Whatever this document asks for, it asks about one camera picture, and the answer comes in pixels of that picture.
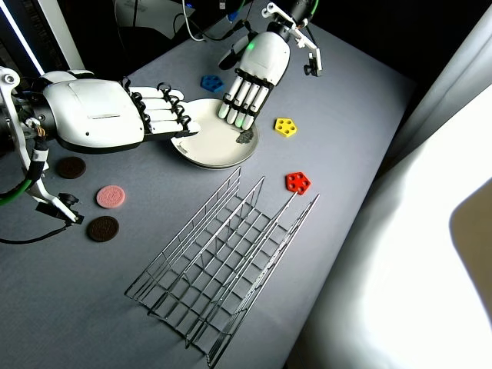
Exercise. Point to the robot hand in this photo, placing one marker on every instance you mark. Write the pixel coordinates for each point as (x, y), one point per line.
(265, 54)
(96, 111)

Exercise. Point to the blue pentagon block with holes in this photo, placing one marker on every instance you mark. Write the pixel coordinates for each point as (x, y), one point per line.
(212, 83)

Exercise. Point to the dark brown sandwich cookie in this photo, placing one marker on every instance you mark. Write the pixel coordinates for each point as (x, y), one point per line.
(71, 167)
(103, 229)

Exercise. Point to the yellow pentagon block with holes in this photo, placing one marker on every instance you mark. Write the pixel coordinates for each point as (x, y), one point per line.
(285, 127)

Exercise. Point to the pink sandwich cookie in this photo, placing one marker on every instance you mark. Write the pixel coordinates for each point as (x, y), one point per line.
(110, 197)

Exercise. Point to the grey flat panel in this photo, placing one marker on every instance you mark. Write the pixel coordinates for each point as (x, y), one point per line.
(153, 15)

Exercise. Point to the red pentagon block with holes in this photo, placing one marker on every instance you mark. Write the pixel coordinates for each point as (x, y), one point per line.
(298, 183)

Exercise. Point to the grey table cloth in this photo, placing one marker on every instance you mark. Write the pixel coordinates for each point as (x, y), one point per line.
(77, 307)

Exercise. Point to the white backdrop curtain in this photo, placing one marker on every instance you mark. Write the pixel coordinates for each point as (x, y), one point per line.
(403, 250)

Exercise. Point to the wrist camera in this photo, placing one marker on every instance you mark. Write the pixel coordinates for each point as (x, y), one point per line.
(308, 69)
(68, 200)

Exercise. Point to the white frame post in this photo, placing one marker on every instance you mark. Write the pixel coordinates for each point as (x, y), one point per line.
(61, 34)

